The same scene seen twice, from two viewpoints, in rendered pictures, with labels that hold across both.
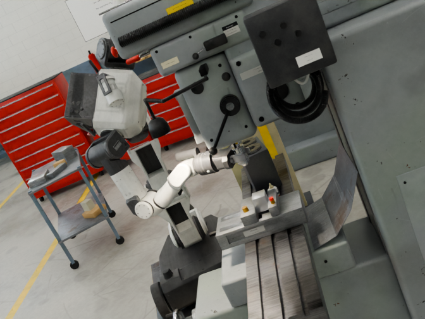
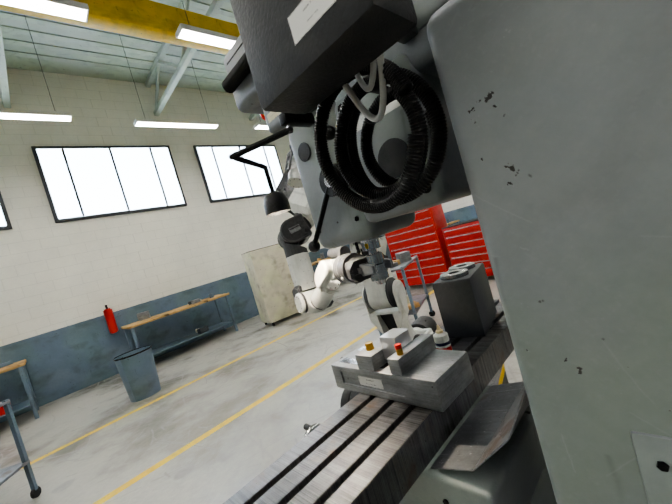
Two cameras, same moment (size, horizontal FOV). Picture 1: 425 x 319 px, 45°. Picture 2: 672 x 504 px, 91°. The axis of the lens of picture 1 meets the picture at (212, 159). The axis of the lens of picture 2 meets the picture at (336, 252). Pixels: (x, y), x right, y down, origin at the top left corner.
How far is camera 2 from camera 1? 132 cm
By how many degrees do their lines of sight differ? 39
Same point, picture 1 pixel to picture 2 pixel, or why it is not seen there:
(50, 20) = not seen: hidden behind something
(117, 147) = (294, 231)
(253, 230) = (370, 381)
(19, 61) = not seen: hidden behind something
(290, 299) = not seen: outside the picture
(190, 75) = (298, 133)
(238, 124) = (348, 213)
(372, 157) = (552, 343)
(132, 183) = (299, 271)
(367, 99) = (551, 168)
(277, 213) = (399, 373)
